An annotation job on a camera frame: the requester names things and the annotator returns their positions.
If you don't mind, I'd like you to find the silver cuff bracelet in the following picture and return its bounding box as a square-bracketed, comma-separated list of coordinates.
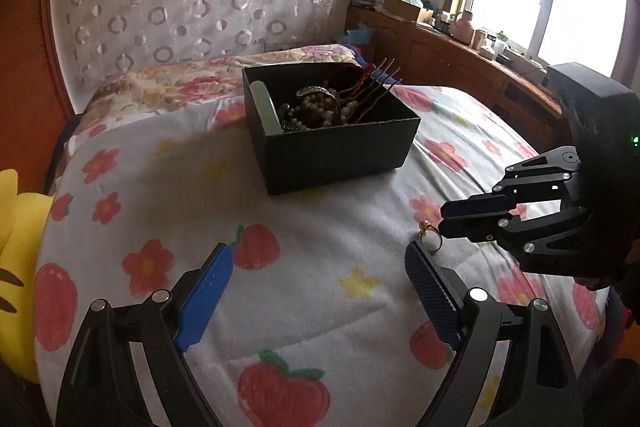
[295, 84, 342, 108]

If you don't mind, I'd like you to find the pink bottle on sill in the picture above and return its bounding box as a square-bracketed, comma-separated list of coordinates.
[449, 10, 474, 46]

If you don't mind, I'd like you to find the floral strawberry bed sheet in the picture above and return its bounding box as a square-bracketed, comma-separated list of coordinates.
[34, 83, 614, 427]

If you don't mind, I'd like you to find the floral pillow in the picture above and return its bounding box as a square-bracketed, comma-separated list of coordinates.
[64, 44, 360, 159]

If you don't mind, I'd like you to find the pale green jade bangle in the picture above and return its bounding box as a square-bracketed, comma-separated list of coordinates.
[250, 80, 283, 135]

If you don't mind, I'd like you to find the pearl necklace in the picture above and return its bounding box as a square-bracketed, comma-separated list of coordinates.
[278, 100, 331, 134]
[304, 92, 360, 128]

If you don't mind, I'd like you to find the black cardboard box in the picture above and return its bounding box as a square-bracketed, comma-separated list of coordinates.
[242, 63, 420, 196]

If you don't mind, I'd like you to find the cardboard box on cabinet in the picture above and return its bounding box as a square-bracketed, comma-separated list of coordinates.
[382, 0, 433, 23]

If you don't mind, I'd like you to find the wooden headboard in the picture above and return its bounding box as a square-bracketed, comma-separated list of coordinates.
[1, 0, 74, 192]

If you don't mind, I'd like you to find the gold ring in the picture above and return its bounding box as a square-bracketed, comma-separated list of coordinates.
[418, 220, 445, 255]

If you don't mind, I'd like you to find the wooden side cabinet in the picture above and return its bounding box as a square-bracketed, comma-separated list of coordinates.
[345, 5, 572, 152]

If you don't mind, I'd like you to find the yellow plush toy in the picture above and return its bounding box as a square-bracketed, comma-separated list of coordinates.
[0, 169, 52, 384]

